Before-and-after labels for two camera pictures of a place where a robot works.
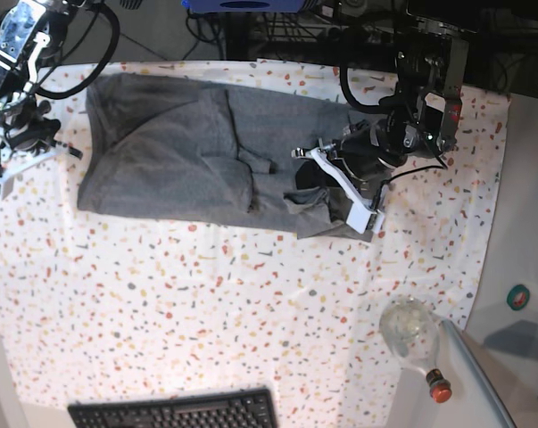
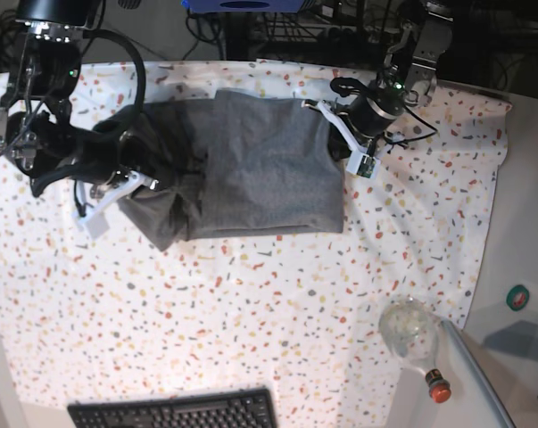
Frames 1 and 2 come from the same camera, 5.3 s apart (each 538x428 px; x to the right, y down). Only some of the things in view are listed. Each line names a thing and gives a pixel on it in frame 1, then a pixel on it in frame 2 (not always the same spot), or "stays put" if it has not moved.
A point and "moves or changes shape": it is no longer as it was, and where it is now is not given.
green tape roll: x=517 y=297 stays put
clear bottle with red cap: x=409 y=326 stays put
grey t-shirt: x=179 y=148 moves or changes shape
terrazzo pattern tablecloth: x=89 y=305 stays put
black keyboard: x=244 y=408 stays put
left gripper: x=32 y=132 to x=102 y=155
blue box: x=243 y=5 stays put
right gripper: x=359 y=149 to x=370 y=113
